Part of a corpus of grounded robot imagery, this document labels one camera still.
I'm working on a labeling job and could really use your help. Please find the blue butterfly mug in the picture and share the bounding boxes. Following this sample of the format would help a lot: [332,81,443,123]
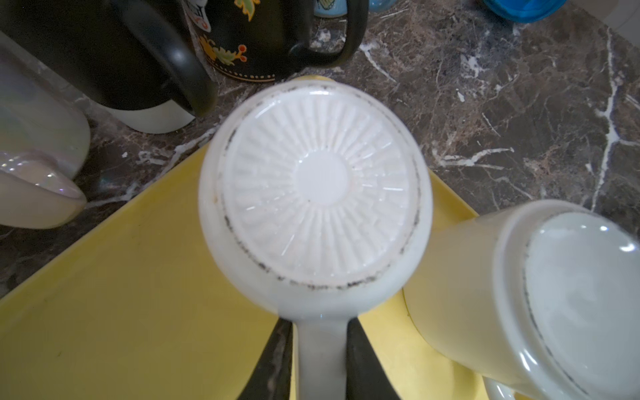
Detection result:
[314,0,396,18]

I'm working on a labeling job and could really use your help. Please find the pink mug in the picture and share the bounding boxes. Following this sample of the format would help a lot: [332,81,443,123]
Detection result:
[1,35,91,229]

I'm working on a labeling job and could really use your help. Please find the yellow plastic tray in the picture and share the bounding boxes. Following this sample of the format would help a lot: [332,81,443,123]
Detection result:
[1,145,487,399]

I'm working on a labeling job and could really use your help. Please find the white bottom dark mug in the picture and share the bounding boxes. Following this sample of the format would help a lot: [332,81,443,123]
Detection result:
[1,1,217,134]

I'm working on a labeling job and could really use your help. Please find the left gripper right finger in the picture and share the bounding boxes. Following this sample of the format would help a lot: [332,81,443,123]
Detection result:
[346,318,399,400]

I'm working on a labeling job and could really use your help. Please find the white cream mug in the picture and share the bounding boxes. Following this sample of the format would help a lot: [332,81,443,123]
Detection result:
[404,200,639,399]

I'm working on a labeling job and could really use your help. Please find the white ribbed mug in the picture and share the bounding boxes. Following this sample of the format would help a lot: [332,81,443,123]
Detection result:
[198,79,433,399]

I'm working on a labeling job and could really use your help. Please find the white cup blue lid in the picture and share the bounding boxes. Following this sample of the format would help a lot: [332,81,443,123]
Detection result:
[483,0,566,23]

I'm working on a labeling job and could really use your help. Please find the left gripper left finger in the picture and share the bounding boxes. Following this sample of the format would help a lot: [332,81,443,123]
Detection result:
[238,318,293,400]

